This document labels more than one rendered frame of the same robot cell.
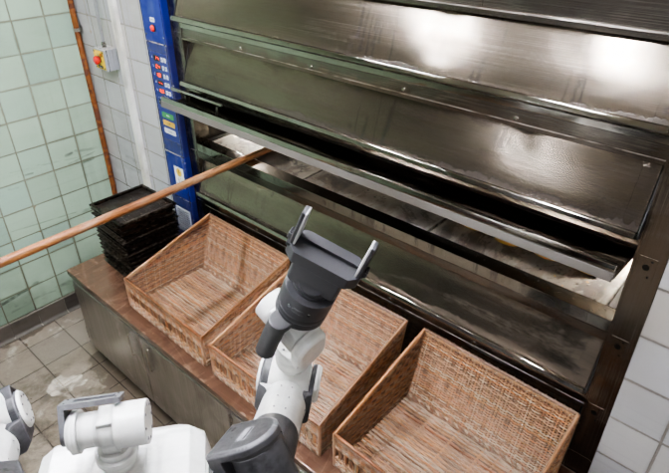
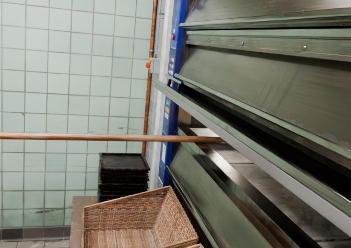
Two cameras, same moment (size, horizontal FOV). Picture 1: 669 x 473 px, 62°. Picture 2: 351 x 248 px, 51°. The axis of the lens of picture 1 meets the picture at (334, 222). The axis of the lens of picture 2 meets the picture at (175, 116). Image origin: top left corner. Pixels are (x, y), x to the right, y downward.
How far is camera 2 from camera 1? 0.95 m
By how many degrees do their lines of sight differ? 37
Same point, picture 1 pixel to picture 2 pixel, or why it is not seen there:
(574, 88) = not seen: outside the picture
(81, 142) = (131, 123)
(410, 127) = (305, 93)
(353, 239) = (245, 231)
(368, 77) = (278, 41)
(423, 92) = (322, 45)
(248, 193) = (192, 171)
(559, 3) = not seen: outside the picture
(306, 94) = (236, 71)
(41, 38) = (128, 50)
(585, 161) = not seen: outside the picture
